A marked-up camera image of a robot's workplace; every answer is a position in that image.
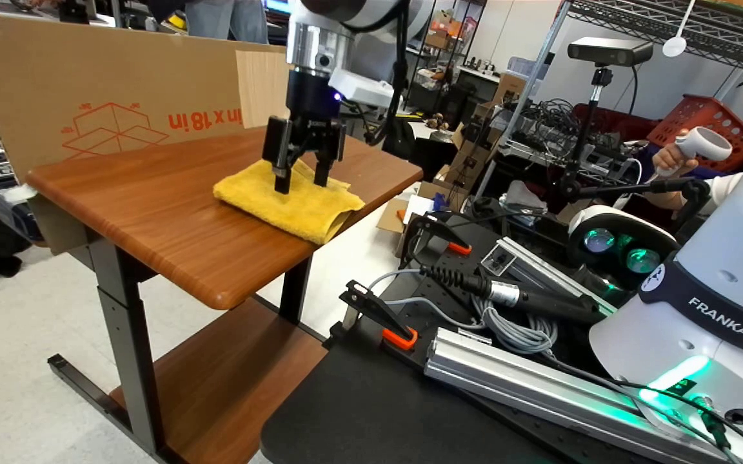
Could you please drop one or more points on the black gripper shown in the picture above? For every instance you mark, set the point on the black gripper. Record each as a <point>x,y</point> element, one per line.
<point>310,104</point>

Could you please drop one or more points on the yellow terry towel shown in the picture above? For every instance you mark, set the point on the yellow terry towel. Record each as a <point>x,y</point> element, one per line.
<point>298,206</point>

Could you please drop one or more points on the white VR controller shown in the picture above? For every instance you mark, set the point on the white VR controller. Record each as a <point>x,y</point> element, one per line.
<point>707,142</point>

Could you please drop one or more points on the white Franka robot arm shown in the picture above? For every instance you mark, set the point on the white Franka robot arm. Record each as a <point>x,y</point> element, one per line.
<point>716,259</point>

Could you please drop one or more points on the operator hand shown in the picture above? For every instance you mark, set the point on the operator hand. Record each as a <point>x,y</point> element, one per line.
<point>668,160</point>

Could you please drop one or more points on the grey office chair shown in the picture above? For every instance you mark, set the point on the grey office chair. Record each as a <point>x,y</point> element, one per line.
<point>379,61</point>

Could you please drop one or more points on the small open cardboard box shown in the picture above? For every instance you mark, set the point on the small open cardboard box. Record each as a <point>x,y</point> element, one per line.
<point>444,193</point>

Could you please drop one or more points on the person in blue jeans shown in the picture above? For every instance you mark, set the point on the person in blue jeans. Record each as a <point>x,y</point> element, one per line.
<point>225,17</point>

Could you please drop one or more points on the stacked brown cardboard boxes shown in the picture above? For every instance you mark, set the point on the stacked brown cardboard boxes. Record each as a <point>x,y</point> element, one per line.
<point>466,164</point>

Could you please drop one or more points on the large brown cardboard sheet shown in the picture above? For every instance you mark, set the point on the large brown cardboard sheet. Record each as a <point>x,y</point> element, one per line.
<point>89,77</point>

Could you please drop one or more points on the wooden desk lower shelf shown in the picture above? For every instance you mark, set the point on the wooden desk lower shelf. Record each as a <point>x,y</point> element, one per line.
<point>225,378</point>

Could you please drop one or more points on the white VR headset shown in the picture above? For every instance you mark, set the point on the white VR headset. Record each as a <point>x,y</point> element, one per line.
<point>621,226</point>

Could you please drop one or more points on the white round hanging tag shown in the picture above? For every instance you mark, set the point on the white round hanging tag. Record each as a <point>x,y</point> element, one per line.
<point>673,44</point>

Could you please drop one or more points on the red plastic basket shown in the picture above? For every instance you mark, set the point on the red plastic basket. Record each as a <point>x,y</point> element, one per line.
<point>698,110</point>

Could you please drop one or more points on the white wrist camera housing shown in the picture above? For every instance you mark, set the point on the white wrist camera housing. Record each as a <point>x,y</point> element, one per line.
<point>363,89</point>

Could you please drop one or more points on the grey metal bracket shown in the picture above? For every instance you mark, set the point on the grey metal bracket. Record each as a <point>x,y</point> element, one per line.
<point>528,262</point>

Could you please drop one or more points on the black metal desk frame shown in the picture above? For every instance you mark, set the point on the black metal desk frame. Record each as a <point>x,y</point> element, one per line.
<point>123,326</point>

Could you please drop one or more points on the aluminium extrusion rail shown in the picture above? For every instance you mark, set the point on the aluminium extrusion rail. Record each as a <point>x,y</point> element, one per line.
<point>517,378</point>

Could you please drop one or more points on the black camera on stand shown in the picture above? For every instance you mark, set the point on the black camera on stand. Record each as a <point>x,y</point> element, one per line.
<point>606,50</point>

